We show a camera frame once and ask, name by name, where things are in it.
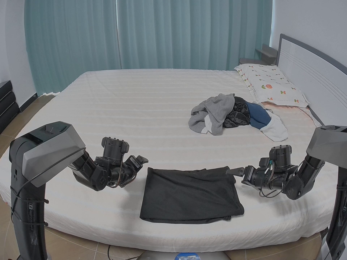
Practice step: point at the black garment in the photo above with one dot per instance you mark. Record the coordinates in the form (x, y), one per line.
(189, 196)

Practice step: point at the pile of clothes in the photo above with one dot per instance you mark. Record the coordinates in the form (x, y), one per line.
(217, 112)

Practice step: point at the white printed pillow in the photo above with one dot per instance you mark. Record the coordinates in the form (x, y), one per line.
(273, 84)

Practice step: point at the grey bedside table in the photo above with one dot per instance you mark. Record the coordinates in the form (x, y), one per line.
(267, 53)

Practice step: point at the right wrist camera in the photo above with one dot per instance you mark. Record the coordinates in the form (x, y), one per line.
(282, 156)

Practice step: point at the black chest of drawers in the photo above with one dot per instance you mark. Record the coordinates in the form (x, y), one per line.
(7, 101)

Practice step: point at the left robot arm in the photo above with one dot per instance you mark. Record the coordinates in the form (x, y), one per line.
(51, 150)

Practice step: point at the bed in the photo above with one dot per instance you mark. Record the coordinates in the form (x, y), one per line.
(135, 112)

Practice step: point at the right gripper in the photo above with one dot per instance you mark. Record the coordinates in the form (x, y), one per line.
(253, 176)

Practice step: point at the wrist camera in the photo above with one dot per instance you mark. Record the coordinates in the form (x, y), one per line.
(115, 149)
(282, 156)

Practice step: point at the blue-green curtain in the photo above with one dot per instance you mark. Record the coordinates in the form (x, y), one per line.
(195, 23)
(70, 36)

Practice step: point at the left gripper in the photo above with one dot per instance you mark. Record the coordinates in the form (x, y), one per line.
(130, 169)

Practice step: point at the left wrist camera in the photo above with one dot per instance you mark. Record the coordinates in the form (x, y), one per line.
(115, 149)

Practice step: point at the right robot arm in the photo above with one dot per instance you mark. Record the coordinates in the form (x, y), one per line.
(325, 145)

